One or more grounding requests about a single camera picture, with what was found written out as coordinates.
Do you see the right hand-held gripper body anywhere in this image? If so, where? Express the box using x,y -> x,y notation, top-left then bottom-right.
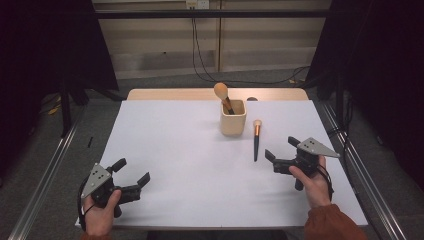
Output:
273,136 -> 341,192

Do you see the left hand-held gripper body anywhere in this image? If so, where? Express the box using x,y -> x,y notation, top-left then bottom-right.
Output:
80,162 -> 142,219

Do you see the small makeup brush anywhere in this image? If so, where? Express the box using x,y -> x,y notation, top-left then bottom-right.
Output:
252,119 -> 263,163

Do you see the beige square cup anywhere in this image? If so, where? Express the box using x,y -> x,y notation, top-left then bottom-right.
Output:
219,99 -> 248,137

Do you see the wooden spoon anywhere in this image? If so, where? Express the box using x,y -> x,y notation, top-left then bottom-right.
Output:
213,82 -> 236,116

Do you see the person's right hand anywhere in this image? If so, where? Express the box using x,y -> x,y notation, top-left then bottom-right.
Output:
288,154 -> 333,210

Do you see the person's left hand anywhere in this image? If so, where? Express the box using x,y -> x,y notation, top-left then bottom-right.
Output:
82,189 -> 123,237

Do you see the white table mat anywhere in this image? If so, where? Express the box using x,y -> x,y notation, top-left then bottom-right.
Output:
75,99 -> 369,230

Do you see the black metal stand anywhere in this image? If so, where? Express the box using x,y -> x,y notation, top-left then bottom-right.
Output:
59,75 -> 73,138
334,71 -> 346,128

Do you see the wooden table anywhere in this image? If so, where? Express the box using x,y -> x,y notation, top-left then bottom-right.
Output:
126,87 -> 309,102

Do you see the black curtain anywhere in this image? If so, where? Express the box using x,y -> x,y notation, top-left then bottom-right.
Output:
305,0 -> 424,193
0,0 -> 120,104

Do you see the long beige background desk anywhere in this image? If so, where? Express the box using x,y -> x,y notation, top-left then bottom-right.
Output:
91,0 -> 334,20

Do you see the black wrist strap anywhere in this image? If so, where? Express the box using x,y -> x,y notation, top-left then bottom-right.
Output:
316,164 -> 335,202
77,176 -> 95,232

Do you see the aluminium floor rail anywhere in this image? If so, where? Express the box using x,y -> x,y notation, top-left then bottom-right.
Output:
319,101 -> 408,240
8,105 -> 85,240

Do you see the black wall cable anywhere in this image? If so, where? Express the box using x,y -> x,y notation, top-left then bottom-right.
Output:
193,8 -> 311,86
190,8 -> 218,84

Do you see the white wall socket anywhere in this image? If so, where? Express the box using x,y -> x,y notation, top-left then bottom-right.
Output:
186,0 -> 210,10

